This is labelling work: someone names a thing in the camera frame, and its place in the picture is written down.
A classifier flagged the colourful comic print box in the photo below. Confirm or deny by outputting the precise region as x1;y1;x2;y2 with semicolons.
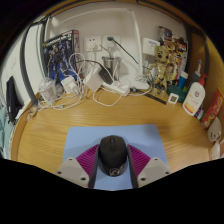
158;25;188;81

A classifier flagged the black computer mouse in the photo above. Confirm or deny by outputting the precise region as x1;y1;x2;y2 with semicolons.
97;134;129;177

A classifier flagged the white mug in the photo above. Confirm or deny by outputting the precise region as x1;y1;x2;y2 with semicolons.
207;116;224;143

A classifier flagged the brown tree figure toy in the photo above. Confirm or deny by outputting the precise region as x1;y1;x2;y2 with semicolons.
148;44;176;99

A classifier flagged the black backpack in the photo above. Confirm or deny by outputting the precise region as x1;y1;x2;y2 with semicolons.
5;75;24;124

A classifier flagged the small white desk clock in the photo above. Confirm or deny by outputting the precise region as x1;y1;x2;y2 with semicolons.
167;92;180;105

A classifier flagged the blue robot model kit box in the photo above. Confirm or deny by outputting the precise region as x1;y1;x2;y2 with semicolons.
41;29;82;84

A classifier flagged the light blue mouse pad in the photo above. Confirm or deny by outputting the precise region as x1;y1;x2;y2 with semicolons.
61;123;170;192

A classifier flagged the white multi-port charger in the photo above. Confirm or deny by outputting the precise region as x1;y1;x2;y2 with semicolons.
60;76;78;95

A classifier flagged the grey bottle with white nozzle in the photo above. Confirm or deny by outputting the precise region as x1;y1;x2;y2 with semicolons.
190;59;204;88

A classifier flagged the metal cup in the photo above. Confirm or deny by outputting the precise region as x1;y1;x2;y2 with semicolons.
101;55;123;81

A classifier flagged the teal pillow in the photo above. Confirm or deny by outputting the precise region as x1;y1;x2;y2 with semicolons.
0;103;9;158

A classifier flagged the black power adapter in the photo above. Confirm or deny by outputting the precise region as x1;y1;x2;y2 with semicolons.
98;68;114;85

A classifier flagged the white cable tangle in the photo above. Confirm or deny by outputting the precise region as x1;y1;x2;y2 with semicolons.
34;52;158;111

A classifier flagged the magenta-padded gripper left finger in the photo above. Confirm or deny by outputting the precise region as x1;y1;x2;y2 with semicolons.
54;143;101;189

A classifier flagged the white wall box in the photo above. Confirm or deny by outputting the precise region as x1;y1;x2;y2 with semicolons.
142;37;160;56

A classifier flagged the grey metal shelf frame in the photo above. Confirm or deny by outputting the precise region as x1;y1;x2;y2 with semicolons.
19;16;211;108

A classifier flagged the white wall socket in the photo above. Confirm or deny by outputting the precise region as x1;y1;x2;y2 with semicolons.
102;35;121;51
83;35;102;52

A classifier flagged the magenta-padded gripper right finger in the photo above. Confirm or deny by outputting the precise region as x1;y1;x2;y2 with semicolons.
126;143;172;189

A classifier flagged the blue tube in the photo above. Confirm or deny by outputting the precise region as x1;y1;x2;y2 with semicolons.
178;70;190;91

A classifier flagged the clear dome container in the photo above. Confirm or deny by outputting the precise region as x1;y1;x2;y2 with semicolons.
38;77;58;103

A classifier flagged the dark teal container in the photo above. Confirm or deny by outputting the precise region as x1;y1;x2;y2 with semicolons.
166;84;188;104

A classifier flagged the white pump lotion bottle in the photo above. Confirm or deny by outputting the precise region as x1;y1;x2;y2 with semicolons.
182;73;208;117

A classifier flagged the white power adapter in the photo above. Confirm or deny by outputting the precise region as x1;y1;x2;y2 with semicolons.
83;68;104;93

